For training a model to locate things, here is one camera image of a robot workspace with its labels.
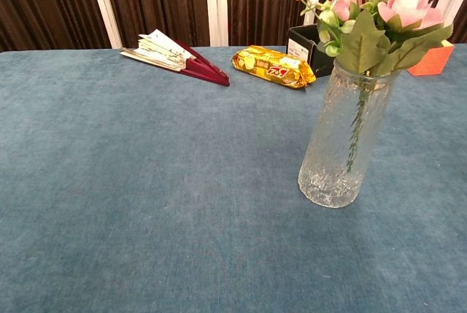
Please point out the pink artificial flower bouquet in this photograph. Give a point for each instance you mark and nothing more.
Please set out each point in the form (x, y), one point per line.
(361, 46)

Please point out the textured clear glass vase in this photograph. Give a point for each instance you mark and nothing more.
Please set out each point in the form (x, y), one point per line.
(328, 167)

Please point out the red folding paper fan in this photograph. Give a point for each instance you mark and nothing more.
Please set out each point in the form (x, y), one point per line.
(204, 70)

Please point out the golden biscuit packet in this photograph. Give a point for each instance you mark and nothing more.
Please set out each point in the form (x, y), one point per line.
(270, 66)

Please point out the blue table cloth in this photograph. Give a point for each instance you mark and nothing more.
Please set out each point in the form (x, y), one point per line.
(146, 200)

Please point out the black open cardboard box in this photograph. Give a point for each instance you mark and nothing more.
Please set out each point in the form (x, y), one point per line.
(306, 50)

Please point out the orange yellow cube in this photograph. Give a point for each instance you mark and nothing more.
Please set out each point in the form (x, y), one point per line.
(432, 61)

